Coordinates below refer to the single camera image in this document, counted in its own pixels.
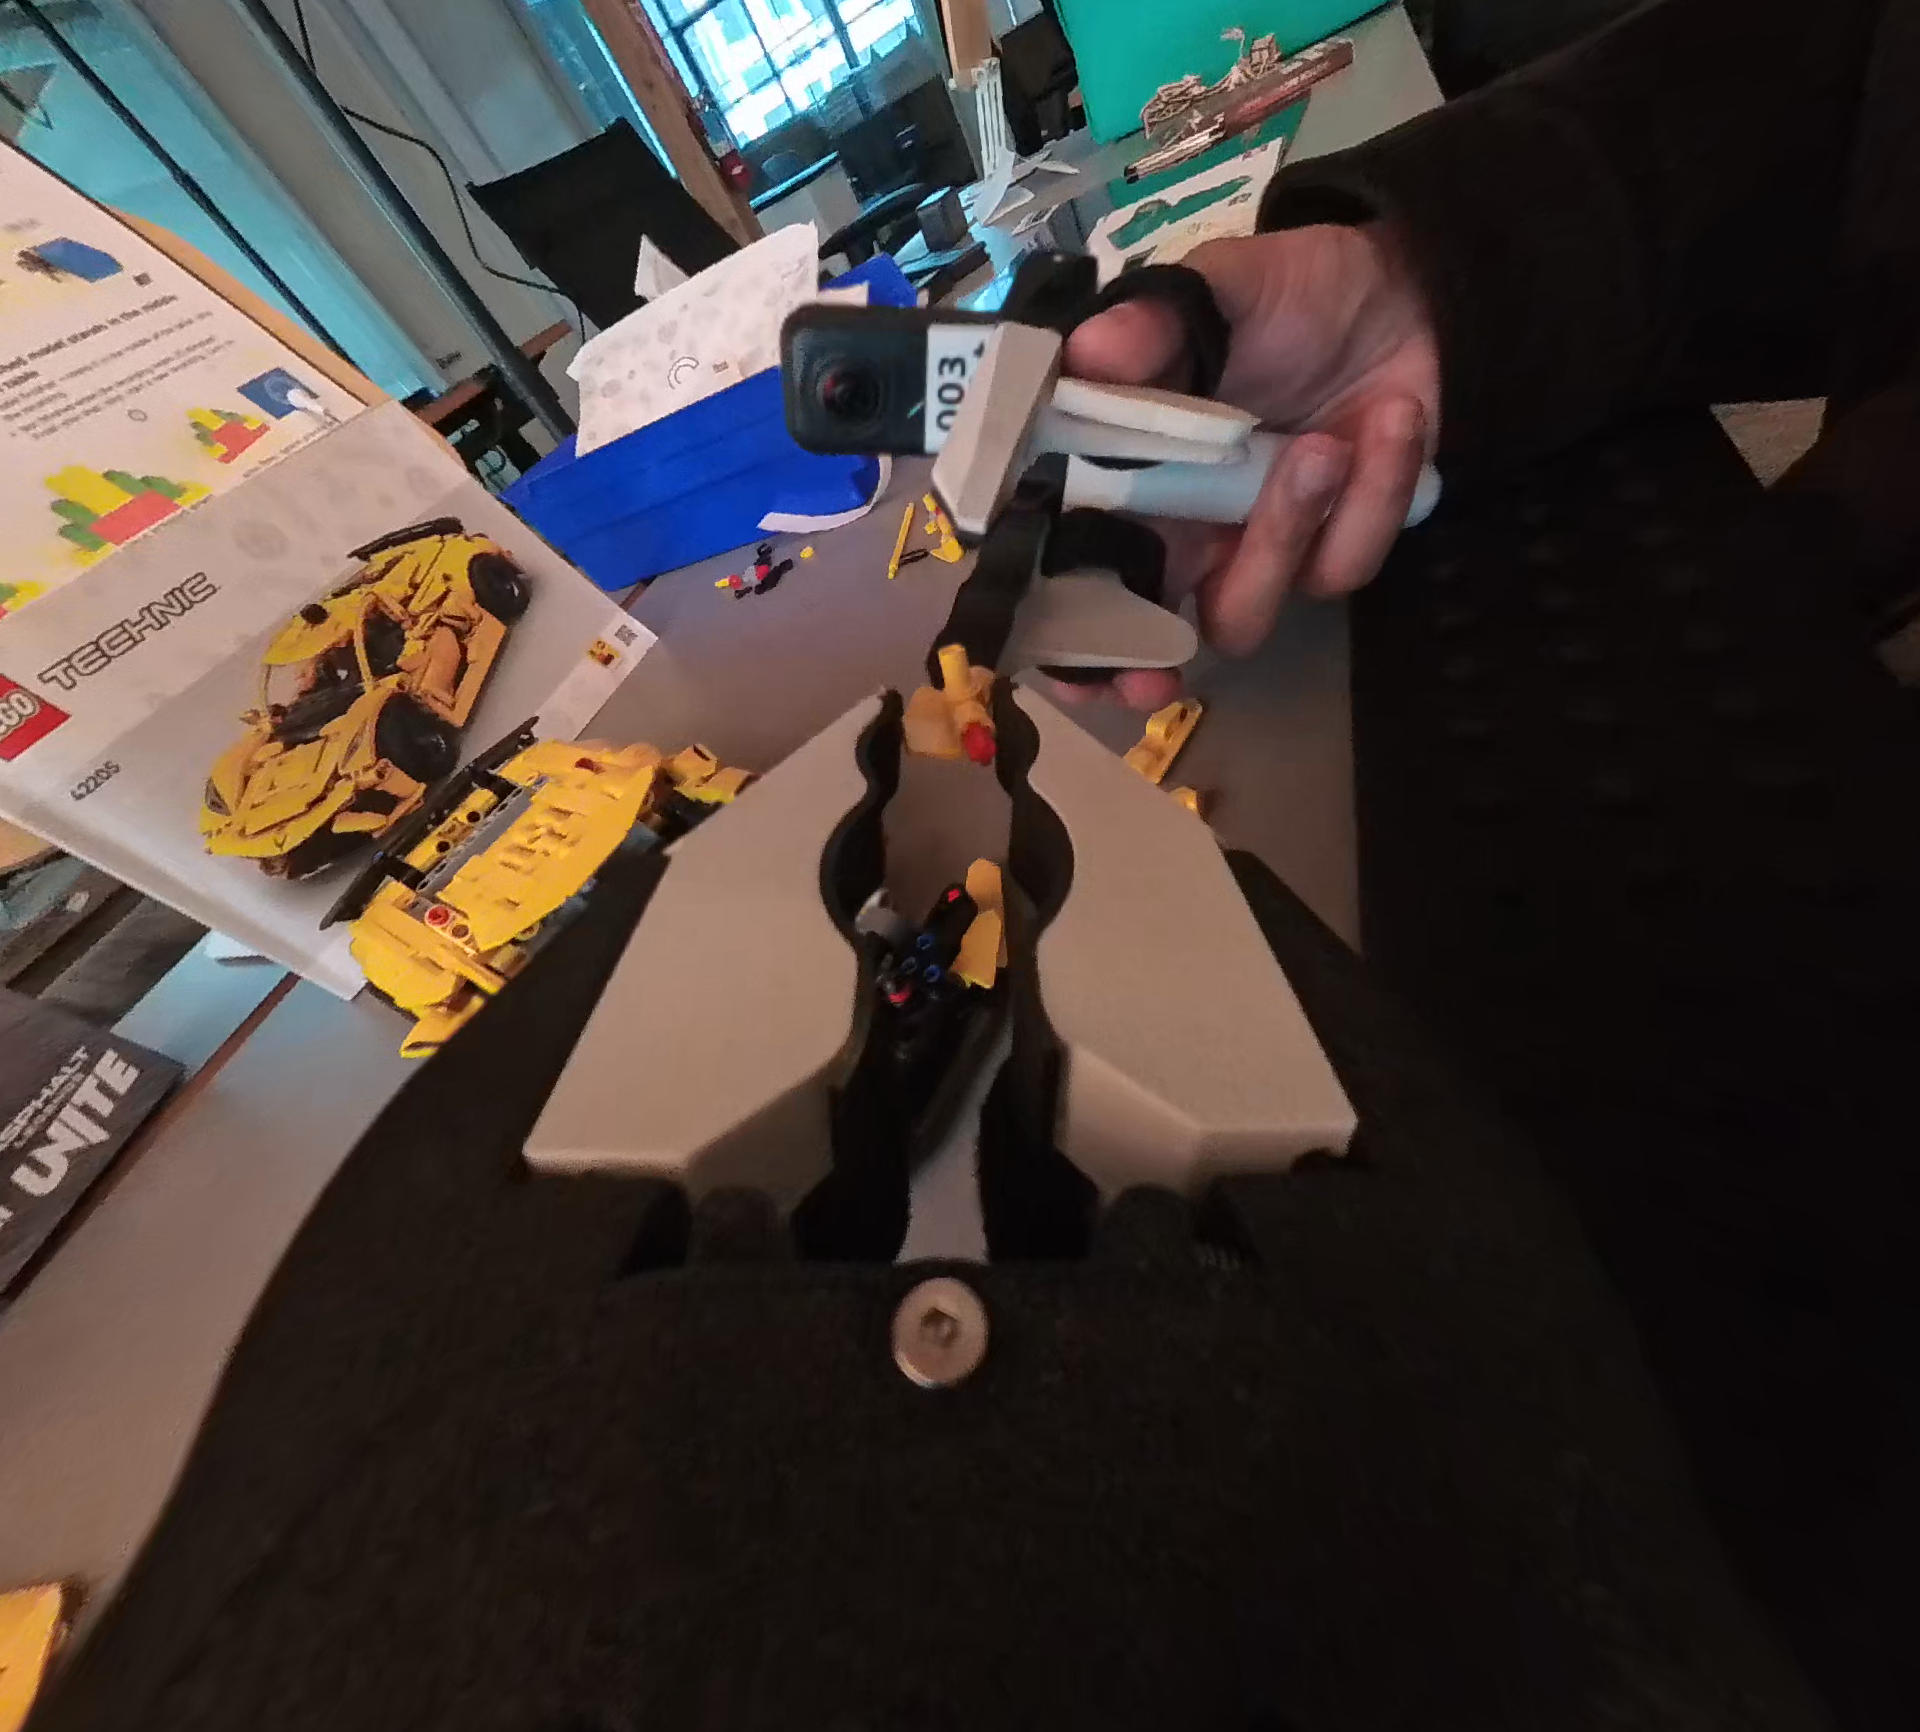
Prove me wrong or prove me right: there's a printed instruction sheet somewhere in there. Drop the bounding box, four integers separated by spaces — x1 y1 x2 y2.
0 136 376 628

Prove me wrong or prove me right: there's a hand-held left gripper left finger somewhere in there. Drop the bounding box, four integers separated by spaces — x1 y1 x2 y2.
522 687 907 1256

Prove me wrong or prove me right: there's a small cluster of bricks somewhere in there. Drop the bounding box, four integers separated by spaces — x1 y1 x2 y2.
712 538 822 606

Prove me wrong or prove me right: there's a white patterned paper bag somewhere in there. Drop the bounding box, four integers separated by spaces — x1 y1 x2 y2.
563 224 898 535

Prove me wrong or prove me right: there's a yellow brick panel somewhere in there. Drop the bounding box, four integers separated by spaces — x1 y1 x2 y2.
0 1576 81 1709

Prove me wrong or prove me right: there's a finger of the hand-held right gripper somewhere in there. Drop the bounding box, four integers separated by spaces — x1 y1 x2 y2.
923 323 1076 704
996 568 1202 681

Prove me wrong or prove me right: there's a person's fleece-collared jacket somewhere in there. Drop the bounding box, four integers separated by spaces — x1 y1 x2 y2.
1345 384 1920 1732

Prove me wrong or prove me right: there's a wooden model kit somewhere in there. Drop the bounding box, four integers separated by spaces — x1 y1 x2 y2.
1121 23 1355 188

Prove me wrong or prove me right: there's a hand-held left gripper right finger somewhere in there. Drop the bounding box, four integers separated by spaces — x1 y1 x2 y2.
986 681 1365 1256

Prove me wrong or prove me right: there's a yellow black brick subassembly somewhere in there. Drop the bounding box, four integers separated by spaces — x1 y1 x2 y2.
851 856 1011 1141

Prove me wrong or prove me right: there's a car instruction booklet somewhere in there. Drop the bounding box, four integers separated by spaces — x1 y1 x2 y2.
0 401 661 999

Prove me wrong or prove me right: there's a grey desk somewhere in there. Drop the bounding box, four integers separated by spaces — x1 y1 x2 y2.
0 6 1455 1666

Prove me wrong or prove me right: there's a yellow brick car model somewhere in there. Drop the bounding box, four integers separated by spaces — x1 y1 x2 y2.
326 740 755 1063

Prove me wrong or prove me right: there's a person's right hand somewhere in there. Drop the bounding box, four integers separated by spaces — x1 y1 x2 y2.
1042 224 1445 711

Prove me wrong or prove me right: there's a black monitor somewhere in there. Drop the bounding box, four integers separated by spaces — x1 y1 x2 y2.
470 112 706 333

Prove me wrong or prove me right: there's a green white sheet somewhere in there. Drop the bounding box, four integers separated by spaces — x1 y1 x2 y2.
1079 135 1289 284

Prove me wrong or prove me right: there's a blue plastic bin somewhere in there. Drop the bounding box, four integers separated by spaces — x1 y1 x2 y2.
496 253 921 591

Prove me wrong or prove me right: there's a small yellow brick connector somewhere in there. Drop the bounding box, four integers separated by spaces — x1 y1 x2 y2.
898 644 1004 765

